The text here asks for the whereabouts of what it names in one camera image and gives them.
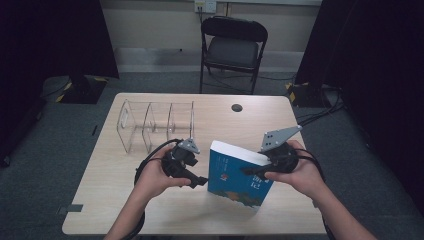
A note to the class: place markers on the blue book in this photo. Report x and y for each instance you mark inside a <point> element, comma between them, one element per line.
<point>230,180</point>

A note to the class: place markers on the person's left hand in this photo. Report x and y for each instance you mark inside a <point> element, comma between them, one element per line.
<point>153,180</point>

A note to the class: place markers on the grey floor tape strip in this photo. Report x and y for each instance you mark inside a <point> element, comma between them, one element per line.
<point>70,208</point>

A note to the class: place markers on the white wall socket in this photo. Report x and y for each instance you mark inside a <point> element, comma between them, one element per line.
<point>210,5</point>

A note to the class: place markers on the black stand base striped tape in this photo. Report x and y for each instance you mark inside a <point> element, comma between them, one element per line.
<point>306,95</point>
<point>83,90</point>

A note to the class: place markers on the black folding chair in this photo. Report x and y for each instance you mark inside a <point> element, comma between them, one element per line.
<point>233,50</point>

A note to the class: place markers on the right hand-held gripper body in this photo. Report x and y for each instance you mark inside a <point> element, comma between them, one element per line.
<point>283,160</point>

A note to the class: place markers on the small black floor tape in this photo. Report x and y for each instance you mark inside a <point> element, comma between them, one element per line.
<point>95,130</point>

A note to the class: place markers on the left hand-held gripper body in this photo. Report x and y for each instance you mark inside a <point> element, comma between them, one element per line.
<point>176,163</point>

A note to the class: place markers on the black curtain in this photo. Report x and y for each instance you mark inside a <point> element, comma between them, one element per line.
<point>50,43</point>
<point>376,66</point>

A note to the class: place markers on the clear acrylic book rack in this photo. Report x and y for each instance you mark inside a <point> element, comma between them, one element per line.
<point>156,120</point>

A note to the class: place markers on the person's right hand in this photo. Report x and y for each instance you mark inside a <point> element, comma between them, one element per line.
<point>306,176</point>

